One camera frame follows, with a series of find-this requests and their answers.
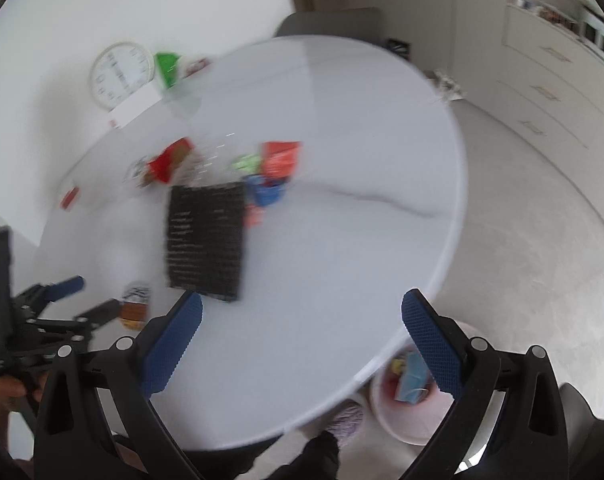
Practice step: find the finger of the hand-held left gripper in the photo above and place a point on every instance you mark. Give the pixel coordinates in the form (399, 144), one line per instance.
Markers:
(99, 312)
(67, 287)

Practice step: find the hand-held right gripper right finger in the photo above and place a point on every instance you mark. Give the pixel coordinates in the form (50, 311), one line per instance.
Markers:
(431, 345)

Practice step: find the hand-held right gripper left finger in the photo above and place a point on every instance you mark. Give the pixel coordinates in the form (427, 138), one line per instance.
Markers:
(174, 345)

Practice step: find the white trash bin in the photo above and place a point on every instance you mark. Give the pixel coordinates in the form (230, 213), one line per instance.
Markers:
(416, 427)

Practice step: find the red and white medicine box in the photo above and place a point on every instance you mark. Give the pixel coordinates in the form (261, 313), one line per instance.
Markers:
(70, 197)

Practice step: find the person's left hand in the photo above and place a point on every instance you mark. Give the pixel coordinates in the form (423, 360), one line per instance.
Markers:
(4, 392)

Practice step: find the small striped snack packet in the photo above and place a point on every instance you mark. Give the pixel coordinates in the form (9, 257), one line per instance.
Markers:
(134, 305)

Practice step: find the red yellow wrapper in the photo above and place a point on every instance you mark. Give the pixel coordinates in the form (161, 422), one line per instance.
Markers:
(398, 364)

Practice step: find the blue packet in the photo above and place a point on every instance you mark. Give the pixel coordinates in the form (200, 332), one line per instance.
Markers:
(411, 385)

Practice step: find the black textured packet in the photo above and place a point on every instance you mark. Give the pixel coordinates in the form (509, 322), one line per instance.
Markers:
(207, 240)

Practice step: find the patterned slipper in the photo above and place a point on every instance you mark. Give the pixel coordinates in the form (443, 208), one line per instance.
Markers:
(347, 420)

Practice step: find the clear plastic wrapper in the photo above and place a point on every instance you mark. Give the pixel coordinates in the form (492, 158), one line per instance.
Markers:
(136, 172)

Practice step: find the small orange red wrapper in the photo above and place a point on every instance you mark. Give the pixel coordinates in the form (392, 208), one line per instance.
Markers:
(254, 215)

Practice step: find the person's black trouser leg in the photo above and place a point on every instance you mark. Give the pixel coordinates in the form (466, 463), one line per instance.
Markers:
(292, 460)

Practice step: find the clear plastic bag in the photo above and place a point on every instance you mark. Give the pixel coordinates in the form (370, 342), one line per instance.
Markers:
(209, 160)

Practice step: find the white cardboard box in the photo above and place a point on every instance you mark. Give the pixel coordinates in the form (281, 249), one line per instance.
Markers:
(134, 106)

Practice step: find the light green wrapper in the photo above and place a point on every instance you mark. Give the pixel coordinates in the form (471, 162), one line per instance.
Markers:
(247, 162)

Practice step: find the orange red snack packet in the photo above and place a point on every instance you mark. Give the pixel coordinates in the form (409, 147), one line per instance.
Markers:
(280, 158)

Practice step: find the green packet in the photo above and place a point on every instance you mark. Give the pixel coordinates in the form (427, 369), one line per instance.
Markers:
(168, 67)

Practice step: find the small red packet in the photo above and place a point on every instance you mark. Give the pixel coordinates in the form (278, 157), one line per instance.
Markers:
(197, 66)

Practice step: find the white crumpled floor clutter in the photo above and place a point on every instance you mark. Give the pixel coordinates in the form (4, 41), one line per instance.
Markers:
(449, 87)

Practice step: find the white drawer cabinet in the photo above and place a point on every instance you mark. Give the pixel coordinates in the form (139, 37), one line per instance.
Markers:
(541, 70)

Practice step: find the black crate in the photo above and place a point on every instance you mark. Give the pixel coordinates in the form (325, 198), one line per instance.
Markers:
(399, 50)

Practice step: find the grey chair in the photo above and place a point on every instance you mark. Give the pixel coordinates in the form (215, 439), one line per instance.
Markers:
(332, 22)

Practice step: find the white countertop appliance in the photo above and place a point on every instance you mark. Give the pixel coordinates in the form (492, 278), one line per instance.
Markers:
(600, 35)

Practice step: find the round wall clock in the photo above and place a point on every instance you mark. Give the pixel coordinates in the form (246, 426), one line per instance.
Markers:
(121, 75)

